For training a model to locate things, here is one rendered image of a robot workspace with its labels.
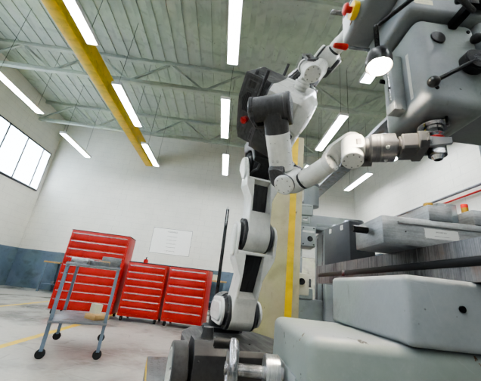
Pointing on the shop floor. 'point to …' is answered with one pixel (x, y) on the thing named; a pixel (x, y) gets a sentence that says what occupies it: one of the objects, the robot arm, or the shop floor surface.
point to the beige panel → (283, 257)
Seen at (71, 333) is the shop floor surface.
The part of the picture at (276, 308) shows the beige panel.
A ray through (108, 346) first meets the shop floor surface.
